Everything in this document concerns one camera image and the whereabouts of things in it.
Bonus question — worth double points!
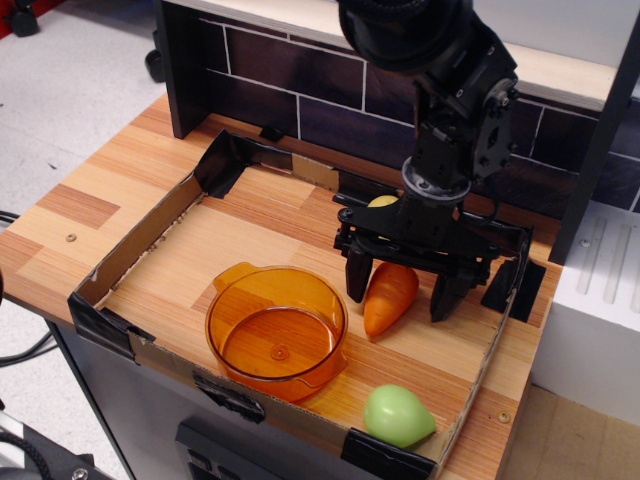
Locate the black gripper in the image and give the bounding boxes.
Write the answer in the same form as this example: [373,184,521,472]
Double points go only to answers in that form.
[334,160,499,323]

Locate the orange toy carrot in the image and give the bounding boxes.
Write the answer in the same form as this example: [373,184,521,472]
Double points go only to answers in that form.
[363,262,419,337]

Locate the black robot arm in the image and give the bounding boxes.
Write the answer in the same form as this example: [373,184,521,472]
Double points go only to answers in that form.
[335,1,518,322]

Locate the cardboard fence with black tape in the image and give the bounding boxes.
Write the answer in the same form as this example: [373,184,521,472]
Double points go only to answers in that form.
[69,132,557,479]

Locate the orange transparent plastic pot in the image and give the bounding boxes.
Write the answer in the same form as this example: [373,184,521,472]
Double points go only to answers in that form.
[206,263,348,403]

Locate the yellow toy potato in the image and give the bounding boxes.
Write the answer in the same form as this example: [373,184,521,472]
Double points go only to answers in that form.
[367,195,399,208]

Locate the green toy pear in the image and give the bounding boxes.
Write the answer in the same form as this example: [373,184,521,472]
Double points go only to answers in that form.
[363,384,437,448]

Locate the white ribbed sink unit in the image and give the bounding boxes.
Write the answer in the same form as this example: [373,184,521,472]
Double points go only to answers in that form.
[532,202,639,424]

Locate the dark brick backsplash panel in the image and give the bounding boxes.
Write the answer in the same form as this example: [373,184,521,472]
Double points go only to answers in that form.
[154,1,639,218]

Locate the black chair caster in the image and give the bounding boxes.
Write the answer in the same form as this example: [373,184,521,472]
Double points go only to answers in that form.
[1,0,39,38]

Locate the black upright post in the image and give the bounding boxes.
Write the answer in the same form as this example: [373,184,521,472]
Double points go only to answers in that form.
[548,16,639,266]

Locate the black cables at left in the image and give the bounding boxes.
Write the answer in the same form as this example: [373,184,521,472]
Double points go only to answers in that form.
[0,209,56,369]

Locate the black bracket with screw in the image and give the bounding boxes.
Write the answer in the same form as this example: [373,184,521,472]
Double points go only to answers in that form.
[1,411,108,479]

